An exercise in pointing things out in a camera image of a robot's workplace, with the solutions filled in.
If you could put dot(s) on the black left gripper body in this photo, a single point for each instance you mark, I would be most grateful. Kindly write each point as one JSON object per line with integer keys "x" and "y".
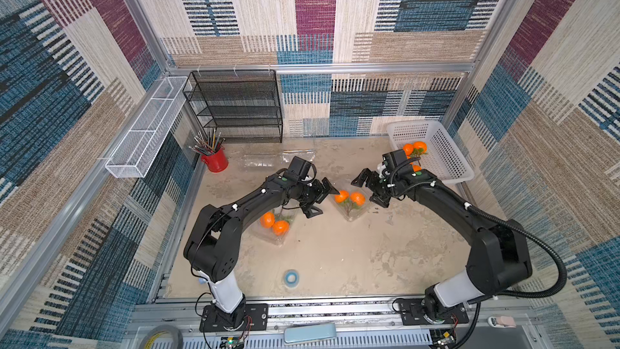
{"x": 311, "y": 195}

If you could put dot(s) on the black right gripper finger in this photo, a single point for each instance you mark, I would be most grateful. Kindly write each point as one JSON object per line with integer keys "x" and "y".
{"x": 382, "y": 200}
{"x": 364, "y": 179}

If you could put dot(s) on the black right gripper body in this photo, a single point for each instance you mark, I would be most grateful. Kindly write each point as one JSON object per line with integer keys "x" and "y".
{"x": 377, "y": 187}

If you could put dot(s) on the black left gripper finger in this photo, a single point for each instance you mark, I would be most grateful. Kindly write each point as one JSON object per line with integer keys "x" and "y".
{"x": 329, "y": 187}
{"x": 312, "y": 211}

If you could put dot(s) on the clear clamshell container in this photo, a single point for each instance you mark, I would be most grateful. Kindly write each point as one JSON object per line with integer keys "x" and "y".
{"x": 267, "y": 235}
{"x": 256, "y": 162}
{"x": 285, "y": 157}
{"x": 351, "y": 202}

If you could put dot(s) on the orange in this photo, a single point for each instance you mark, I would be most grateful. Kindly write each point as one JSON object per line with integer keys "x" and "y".
{"x": 408, "y": 149}
{"x": 419, "y": 148}

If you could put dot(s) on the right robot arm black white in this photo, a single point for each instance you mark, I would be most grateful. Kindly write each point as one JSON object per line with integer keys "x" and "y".
{"x": 499, "y": 256}

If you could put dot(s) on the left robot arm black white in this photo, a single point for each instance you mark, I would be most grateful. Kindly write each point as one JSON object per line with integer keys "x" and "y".
{"x": 214, "y": 243}

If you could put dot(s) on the blue tape roll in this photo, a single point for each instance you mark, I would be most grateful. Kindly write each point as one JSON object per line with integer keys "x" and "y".
{"x": 291, "y": 278}

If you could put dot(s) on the white plastic perforated basket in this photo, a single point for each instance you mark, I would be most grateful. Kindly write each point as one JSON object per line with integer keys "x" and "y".
{"x": 443, "y": 157}

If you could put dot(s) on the red cup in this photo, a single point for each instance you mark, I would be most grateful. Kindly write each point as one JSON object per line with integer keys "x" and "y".
{"x": 216, "y": 162}

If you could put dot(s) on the light blue flat case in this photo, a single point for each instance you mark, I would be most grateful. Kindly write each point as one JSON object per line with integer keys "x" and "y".
{"x": 309, "y": 333}

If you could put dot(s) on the small pink white object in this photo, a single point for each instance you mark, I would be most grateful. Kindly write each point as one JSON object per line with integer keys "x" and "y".
{"x": 501, "y": 322}

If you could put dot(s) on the black wire shelf rack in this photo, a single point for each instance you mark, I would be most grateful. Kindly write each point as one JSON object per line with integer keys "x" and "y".
{"x": 243, "y": 106}

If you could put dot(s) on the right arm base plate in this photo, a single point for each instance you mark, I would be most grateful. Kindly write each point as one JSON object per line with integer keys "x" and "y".
{"x": 420, "y": 311}

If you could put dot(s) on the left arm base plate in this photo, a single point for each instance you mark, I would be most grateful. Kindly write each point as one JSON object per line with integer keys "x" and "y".
{"x": 252, "y": 317}

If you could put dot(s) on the white wire mesh wall tray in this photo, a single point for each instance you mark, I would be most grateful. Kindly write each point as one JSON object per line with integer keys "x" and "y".
{"x": 139, "y": 147}

